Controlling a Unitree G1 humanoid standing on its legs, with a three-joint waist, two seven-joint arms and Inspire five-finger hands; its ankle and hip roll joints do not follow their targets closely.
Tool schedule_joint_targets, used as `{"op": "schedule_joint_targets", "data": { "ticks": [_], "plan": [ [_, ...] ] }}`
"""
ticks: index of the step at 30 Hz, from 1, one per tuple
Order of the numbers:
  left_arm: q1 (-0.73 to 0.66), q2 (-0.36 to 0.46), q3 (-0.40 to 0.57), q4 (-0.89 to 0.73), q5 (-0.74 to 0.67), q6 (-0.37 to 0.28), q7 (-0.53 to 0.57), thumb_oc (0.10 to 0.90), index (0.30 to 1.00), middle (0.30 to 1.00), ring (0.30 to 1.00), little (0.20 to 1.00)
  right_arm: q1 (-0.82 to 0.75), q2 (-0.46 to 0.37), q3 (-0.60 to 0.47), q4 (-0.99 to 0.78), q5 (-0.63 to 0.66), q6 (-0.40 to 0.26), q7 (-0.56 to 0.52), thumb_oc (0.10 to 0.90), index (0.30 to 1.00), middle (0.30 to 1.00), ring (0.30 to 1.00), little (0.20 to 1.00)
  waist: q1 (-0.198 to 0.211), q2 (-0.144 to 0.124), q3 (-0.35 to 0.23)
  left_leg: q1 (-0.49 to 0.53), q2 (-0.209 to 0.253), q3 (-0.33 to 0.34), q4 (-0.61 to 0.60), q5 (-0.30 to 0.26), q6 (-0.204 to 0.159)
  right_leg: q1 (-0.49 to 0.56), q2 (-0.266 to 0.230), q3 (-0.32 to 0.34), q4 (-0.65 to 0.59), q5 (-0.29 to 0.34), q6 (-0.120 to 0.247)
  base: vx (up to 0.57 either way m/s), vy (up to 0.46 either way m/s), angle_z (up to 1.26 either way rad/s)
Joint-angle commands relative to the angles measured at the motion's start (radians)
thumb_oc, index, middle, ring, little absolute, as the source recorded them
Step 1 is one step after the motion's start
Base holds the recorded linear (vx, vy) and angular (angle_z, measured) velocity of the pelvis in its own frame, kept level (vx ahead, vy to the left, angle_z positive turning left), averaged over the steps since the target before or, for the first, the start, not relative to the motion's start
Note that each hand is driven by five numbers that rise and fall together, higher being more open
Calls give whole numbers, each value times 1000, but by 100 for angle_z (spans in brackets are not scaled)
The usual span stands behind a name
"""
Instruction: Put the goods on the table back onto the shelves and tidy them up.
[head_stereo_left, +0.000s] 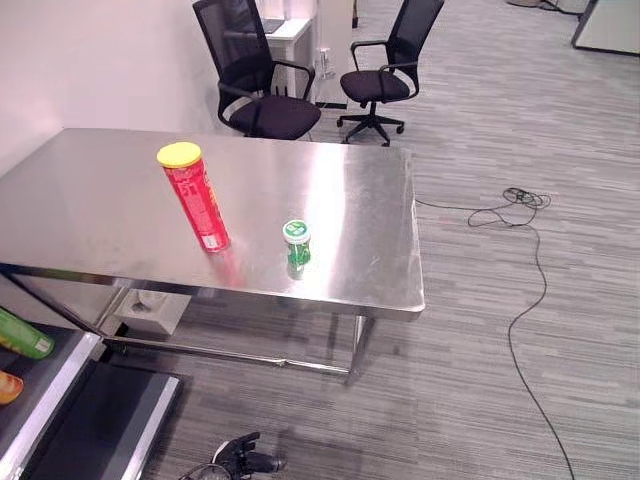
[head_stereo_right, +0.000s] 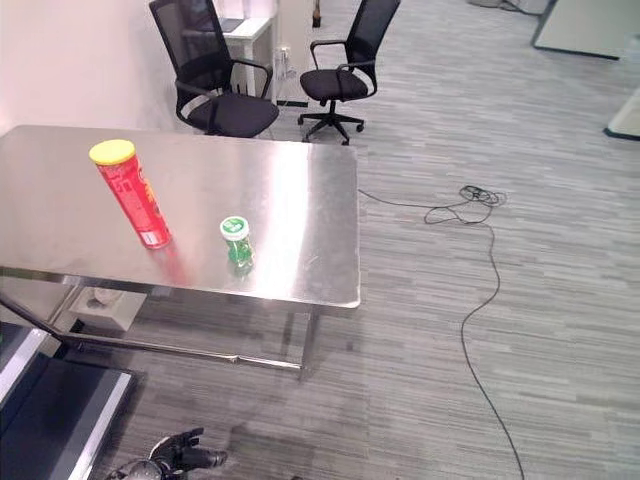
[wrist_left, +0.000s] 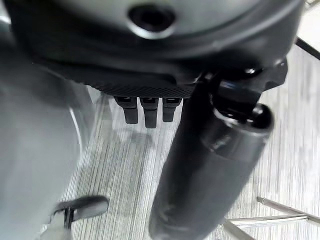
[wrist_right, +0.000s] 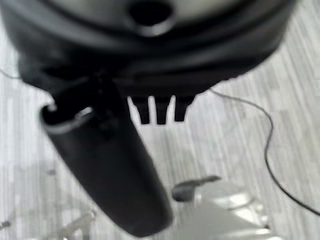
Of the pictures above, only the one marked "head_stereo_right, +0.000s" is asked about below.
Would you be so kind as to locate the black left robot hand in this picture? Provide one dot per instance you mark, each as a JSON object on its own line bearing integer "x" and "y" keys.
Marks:
{"x": 186, "y": 452}

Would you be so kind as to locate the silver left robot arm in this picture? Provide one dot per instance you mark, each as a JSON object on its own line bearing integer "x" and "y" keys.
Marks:
{"x": 135, "y": 470}

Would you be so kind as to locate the black treadmill platform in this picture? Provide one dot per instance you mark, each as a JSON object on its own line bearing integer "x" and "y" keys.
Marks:
{"x": 55, "y": 400}

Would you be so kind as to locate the white box under table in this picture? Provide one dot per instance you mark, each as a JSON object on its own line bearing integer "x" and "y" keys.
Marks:
{"x": 107, "y": 306}

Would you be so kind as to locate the green candy jar white lid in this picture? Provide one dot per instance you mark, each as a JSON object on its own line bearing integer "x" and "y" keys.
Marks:
{"x": 237, "y": 242}

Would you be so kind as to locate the stainless steel table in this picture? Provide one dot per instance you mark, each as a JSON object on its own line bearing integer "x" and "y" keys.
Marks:
{"x": 210, "y": 200}

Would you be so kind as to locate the red chip can yellow lid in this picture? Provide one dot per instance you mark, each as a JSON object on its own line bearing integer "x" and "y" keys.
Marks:
{"x": 134, "y": 196}

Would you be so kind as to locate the black mesh office chair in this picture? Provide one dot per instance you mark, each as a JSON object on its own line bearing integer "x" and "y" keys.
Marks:
{"x": 215, "y": 75}
{"x": 345, "y": 70}

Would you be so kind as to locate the white desk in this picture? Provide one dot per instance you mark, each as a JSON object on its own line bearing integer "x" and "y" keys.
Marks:
{"x": 247, "y": 30}

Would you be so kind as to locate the beige panel dark base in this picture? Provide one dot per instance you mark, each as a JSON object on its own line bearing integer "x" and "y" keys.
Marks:
{"x": 625, "y": 115}

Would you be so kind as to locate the grey partition panel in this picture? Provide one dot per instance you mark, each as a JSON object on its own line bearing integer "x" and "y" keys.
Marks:
{"x": 582, "y": 25}

